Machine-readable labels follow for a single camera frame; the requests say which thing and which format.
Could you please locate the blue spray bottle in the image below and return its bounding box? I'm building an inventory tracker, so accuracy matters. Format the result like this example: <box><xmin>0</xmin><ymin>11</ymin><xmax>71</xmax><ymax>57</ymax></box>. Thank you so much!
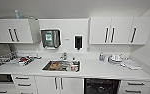
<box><xmin>14</xmin><ymin>9</ymin><xmax>21</xmax><ymax>20</ymax></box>

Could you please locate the blue dish soap bottle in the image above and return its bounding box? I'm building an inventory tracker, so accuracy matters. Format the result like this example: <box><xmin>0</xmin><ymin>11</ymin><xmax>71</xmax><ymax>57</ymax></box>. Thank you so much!
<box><xmin>98</xmin><ymin>52</ymin><xmax>105</xmax><ymax>62</ymax></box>

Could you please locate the steel sink basin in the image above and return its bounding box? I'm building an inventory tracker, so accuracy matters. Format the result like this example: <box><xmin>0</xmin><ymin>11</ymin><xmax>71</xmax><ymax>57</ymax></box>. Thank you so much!
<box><xmin>41</xmin><ymin>59</ymin><xmax>81</xmax><ymax>74</ymax></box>

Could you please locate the black soap dispenser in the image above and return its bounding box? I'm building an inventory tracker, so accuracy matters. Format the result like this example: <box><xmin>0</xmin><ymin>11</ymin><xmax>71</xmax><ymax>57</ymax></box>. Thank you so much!
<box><xmin>74</xmin><ymin>34</ymin><xmax>83</xmax><ymax>52</ymax></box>

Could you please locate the stainless steel dishwasher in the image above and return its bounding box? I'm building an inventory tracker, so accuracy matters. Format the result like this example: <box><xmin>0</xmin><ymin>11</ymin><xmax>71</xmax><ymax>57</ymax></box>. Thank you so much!
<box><xmin>83</xmin><ymin>78</ymin><xmax>121</xmax><ymax>94</ymax></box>

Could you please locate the white dish towel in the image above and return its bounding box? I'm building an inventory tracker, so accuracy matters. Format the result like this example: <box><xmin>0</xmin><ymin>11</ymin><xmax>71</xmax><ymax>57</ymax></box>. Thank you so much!
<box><xmin>120</xmin><ymin>60</ymin><xmax>143</xmax><ymax>71</ymax></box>

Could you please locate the black built-in microwave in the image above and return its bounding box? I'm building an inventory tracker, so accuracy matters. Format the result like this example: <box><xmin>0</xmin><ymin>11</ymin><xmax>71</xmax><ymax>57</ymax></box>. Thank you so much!
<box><xmin>0</xmin><ymin>73</ymin><xmax>14</xmax><ymax>84</ymax></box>

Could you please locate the white base cabinet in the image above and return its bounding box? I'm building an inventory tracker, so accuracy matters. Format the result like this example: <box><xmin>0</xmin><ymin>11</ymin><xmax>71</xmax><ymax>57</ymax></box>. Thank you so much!
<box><xmin>0</xmin><ymin>72</ymin><xmax>150</xmax><ymax>94</ymax></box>

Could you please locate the stack of white plates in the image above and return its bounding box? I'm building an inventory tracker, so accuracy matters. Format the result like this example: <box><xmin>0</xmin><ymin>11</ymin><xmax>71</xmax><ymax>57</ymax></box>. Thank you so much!
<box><xmin>108</xmin><ymin>53</ymin><xmax>124</xmax><ymax>65</ymax></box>

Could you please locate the white mug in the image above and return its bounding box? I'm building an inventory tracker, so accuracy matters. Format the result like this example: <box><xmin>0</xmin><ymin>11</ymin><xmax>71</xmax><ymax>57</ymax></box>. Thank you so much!
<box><xmin>70</xmin><ymin>63</ymin><xmax>79</xmax><ymax>72</ymax></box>

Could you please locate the brown bowl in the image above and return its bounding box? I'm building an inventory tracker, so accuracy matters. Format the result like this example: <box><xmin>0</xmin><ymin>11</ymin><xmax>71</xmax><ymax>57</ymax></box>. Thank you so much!
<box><xmin>49</xmin><ymin>62</ymin><xmax>60</xmax><ymax>71</ymax></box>

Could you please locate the white wall cabinet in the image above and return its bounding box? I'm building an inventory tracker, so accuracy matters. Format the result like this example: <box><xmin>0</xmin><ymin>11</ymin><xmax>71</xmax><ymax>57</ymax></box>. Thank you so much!
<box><xmin>0</xmin><ymin>18</ymin><xmax>41</xmax><ymax>45</ymax></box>
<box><xmin>88</xmin><ymin>16</ymin><xmax>150</xmax><ymax>46</ymax></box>

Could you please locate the chrome faucet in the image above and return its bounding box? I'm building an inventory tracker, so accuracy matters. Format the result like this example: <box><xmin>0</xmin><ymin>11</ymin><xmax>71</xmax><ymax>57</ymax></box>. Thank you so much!
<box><xmin>59</xmin><ymin>52</ymin><xmax>68</xmax><ymax>61</ymax></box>

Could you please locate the steel paper towel dispenser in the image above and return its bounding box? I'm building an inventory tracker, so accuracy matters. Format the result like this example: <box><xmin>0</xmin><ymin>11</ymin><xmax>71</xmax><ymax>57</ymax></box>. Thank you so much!
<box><xmin>40</xmin><ymin>28</ymin><xmax>63</xmax><ymax>50</ymax></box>

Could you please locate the small white cup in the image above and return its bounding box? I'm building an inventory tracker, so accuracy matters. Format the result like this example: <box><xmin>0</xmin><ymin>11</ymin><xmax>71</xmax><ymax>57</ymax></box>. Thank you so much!
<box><xmin>103</xmin><ymin>54</ymin><xmax>109</xmax><ymax>63</ymax></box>

